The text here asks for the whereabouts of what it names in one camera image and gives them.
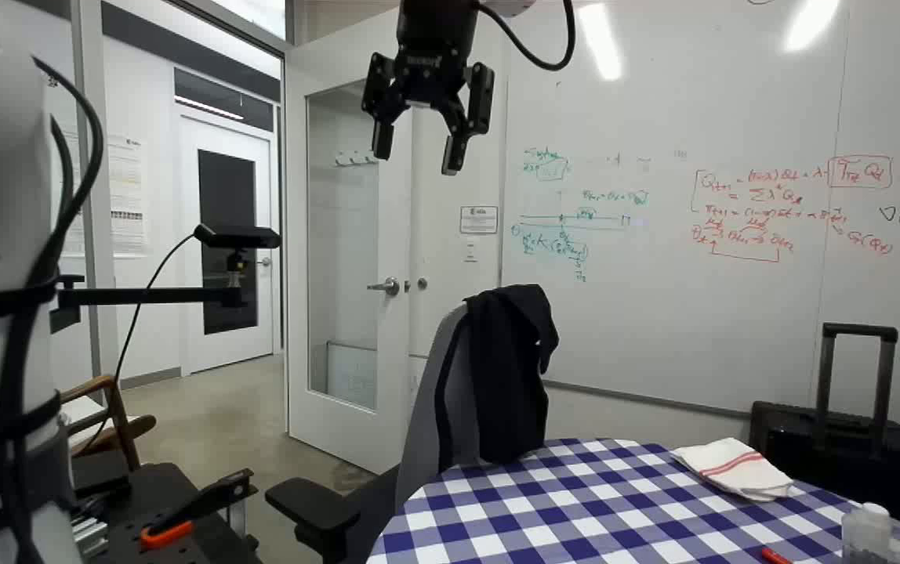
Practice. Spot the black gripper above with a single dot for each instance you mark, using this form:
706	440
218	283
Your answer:
435	48

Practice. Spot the black cloth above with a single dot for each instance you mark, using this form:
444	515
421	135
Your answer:
510	372

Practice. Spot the dark glass door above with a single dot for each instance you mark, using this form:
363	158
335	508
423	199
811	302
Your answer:
226	199

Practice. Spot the white door with glass pane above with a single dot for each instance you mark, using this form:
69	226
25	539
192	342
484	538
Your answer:
390	346

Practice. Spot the grey office chair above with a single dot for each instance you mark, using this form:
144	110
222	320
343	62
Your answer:
436	417

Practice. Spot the blue white checkered tablecloth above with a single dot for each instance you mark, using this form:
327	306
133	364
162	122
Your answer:
594	513

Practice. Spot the wooden chair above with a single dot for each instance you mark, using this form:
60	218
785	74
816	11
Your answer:
114	417

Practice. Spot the white towel with red stripe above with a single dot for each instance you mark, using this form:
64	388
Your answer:
731	468

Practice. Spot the black equipment cart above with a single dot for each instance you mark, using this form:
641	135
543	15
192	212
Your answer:
144	501

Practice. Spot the black wheeled suitcase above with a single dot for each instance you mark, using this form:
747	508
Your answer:
843	450

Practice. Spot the small red object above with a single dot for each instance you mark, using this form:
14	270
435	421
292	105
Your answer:
777	557

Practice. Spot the clear plastic bottle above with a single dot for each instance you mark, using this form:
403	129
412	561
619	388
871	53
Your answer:
876	538

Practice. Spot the wall coat hooks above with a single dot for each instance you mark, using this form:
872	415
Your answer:
352	158

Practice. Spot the white paper wall sign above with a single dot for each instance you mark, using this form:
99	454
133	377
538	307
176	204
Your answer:
477	221

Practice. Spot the black camera on boom arm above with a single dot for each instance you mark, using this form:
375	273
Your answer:
233	240

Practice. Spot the wall whiteboard with writing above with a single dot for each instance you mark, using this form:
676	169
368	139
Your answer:
720	260

